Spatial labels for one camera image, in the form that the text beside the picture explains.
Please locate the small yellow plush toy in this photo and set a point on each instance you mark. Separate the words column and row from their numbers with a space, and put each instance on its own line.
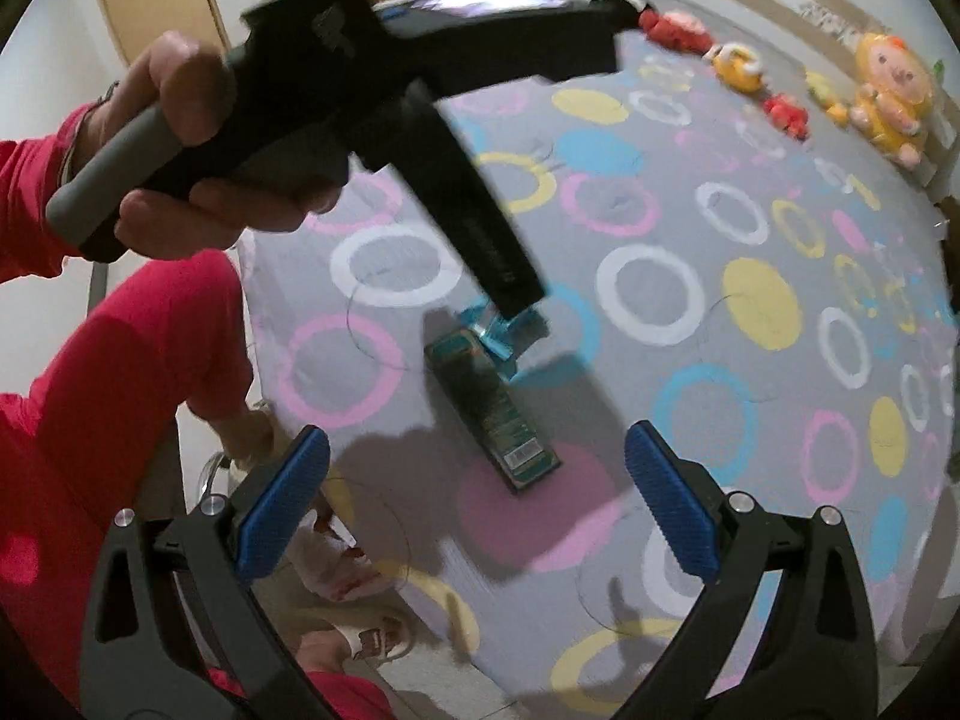
column 739, row 67

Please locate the large yellow plush doll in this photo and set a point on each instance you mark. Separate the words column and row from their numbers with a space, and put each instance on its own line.
column 892, row 90

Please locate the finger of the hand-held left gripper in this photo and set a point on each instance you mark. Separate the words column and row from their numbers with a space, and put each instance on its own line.
column 487, row 240

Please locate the person's left hand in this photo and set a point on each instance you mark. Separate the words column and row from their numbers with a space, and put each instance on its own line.
column 191, row 90

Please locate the dark green printed box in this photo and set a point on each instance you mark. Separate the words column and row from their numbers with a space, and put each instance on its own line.
column 495, row 412

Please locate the small red plush toy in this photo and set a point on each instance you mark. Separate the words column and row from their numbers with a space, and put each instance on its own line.
column 787, row 114

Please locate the person's foot in beige sandal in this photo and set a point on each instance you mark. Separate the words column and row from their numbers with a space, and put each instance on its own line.
column 367, row 637

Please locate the shiny blue wrapper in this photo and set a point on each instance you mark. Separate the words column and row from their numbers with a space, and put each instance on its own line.
column 501, row 341

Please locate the small yellow-green plush toy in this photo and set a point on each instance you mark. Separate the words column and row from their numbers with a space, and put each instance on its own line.
column 825, row 94

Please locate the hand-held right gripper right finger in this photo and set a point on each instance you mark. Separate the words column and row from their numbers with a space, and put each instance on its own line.
column 671, row 502

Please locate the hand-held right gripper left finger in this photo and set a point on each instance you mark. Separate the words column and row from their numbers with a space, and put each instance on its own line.
column 285, row 499

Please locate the person's red clothing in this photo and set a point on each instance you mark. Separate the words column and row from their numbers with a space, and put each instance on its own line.
column 112, row 405

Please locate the person's left forearm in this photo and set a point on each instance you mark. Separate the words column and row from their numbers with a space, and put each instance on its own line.
column 30, row 195

